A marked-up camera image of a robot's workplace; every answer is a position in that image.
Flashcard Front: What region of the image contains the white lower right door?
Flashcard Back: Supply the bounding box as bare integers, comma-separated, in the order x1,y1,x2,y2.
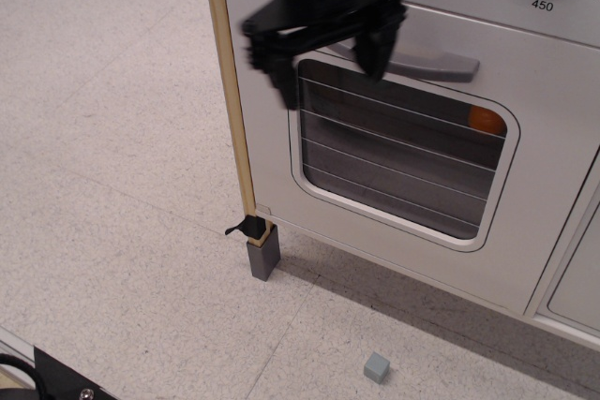
533,212,600,333

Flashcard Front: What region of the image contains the wooden corner leg post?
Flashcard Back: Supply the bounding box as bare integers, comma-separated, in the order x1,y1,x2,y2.
199,0,271,250

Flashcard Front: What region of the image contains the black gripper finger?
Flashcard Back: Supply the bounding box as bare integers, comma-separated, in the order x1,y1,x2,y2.
353,22,400,81
247,41,300,110

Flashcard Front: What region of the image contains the black tape piece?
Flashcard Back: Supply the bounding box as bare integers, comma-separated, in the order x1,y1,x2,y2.
225,215,266,240

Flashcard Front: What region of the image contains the grey oven door handle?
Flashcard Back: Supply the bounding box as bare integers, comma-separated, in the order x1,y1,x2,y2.
326,40,480,83

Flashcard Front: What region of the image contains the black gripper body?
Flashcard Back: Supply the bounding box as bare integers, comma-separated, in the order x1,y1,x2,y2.
242,0,406,52

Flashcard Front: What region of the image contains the white toy oven door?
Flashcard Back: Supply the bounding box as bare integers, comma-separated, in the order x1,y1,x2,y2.
219,0,600,316

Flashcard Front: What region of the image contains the white toy kitchen cabinet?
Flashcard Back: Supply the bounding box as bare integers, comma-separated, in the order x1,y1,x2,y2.
199,0,600,353

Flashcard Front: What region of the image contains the small grey cube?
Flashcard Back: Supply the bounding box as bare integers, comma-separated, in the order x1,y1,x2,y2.
363,352,390,384

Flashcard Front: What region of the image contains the grey leg foot cap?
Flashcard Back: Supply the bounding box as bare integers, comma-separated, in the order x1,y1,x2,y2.
247,225,281,282

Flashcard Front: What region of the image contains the orange toy carrot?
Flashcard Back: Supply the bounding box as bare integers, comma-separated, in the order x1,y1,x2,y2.
468,106,506,135

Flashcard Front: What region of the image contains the black cable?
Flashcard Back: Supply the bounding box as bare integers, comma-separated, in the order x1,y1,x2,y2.
0,353,41,400

